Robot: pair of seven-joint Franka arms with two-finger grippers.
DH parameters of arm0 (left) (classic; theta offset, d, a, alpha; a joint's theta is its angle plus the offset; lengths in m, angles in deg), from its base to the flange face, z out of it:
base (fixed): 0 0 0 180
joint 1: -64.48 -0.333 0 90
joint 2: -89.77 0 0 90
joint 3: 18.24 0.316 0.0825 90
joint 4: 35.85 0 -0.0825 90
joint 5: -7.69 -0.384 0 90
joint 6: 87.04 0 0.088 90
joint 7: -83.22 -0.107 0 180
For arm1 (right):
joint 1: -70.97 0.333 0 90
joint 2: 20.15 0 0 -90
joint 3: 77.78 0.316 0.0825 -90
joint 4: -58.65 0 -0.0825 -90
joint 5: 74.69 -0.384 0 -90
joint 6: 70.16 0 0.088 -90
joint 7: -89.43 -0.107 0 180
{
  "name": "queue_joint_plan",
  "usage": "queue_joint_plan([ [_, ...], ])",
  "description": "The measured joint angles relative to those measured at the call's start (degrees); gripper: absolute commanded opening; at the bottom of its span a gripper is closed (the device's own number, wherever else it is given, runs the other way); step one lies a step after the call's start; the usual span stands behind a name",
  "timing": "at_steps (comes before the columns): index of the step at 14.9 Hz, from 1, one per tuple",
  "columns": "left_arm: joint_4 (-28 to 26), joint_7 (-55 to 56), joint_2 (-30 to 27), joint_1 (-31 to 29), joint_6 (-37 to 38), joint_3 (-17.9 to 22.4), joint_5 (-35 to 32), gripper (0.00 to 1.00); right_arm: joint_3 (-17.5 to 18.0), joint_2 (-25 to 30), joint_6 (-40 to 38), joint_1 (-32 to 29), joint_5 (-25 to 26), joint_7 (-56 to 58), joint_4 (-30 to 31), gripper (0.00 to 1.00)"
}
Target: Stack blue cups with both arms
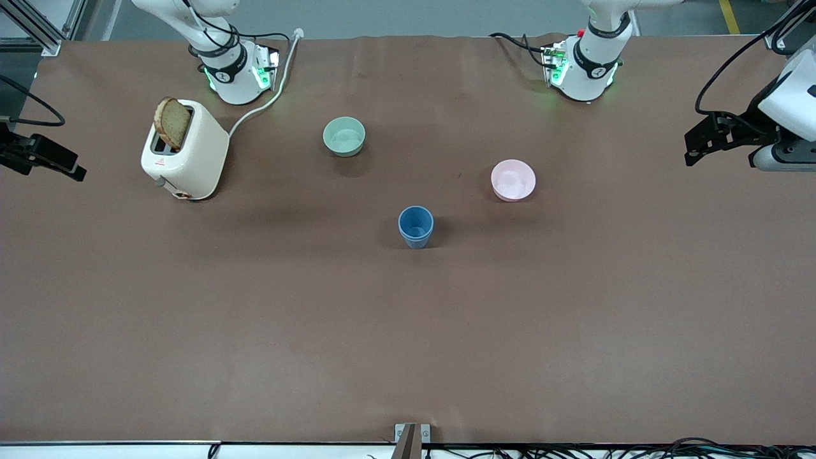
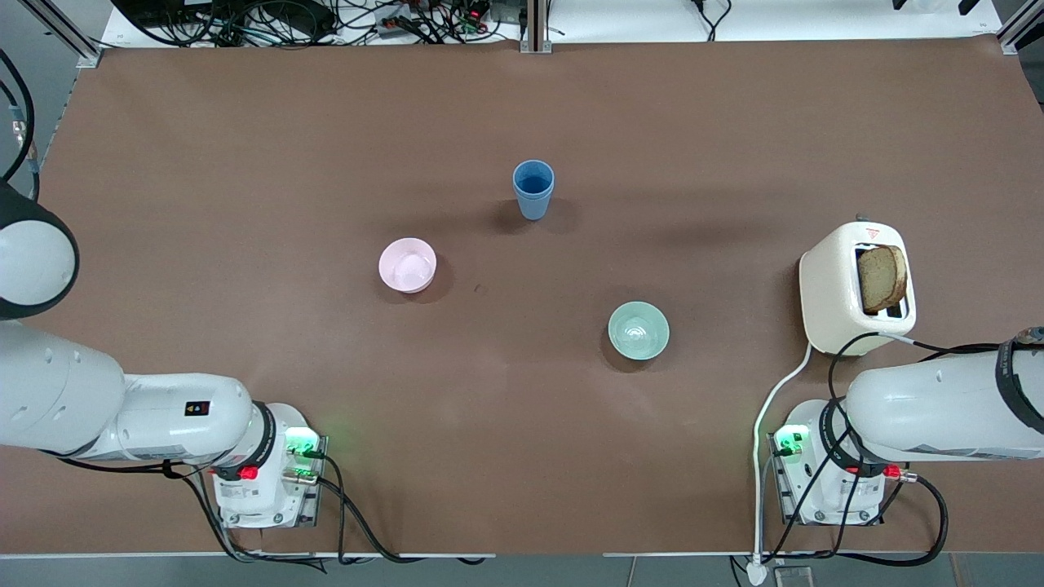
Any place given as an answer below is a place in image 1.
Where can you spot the blue ribbed plastic cup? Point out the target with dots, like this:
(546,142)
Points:
(415,244)
(415,220)

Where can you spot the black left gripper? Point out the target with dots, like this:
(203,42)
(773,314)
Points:
(754,118)

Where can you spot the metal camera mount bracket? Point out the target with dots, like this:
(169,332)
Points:
(411,440)

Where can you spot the aluminium frame profile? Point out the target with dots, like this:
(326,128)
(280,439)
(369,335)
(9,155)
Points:
(38,29)

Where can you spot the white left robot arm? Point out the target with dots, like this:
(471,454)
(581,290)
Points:
(596,70)

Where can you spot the mint green bowl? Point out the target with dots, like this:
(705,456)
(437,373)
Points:
(344,137)

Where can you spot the brown table cover sheet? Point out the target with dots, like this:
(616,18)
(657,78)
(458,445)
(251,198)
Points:
(255,319)

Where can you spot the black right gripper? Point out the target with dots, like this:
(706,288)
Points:
(14,155)

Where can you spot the brown toasted bread slice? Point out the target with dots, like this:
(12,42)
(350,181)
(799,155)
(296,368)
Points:
(173,122)

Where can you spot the white two-slot toaster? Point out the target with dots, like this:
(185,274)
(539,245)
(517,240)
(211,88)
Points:
(197,159)

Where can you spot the pale pink bowl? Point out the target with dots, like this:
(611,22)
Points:
(513,180)

